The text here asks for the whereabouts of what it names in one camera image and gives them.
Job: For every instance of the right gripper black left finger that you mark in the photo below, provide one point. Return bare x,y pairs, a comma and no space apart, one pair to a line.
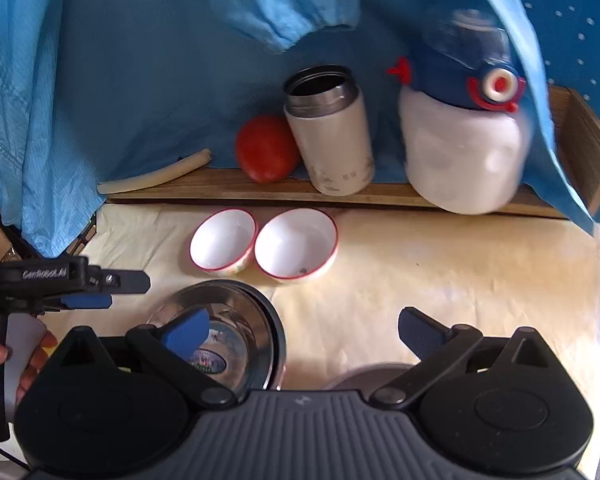
164,352

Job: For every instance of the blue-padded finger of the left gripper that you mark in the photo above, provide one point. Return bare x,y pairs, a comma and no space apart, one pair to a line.
87,301

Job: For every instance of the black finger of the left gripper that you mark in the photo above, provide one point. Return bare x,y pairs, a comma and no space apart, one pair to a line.
124,282

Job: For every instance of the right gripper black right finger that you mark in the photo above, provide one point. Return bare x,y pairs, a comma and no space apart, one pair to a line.
442,351

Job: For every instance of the large steel plate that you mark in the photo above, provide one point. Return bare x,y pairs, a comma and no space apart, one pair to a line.
245,347

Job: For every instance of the white bowl red rim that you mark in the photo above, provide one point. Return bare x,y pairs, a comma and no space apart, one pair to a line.
297,245
223,244

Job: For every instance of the person's left hand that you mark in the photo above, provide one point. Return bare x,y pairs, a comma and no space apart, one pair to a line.
22,334

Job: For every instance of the cream table cloth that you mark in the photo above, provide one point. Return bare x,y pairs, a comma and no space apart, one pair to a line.
525,406

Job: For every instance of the red tomato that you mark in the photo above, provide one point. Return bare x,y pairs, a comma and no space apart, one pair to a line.
265,149

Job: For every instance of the blue cloth backdrop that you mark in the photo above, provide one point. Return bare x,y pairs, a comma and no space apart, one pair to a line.
97,90

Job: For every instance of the white bottle blue cap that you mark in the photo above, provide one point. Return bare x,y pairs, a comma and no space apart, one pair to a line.
466,138

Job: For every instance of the white steel thermos jar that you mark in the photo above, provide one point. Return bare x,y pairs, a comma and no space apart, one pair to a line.
326,112

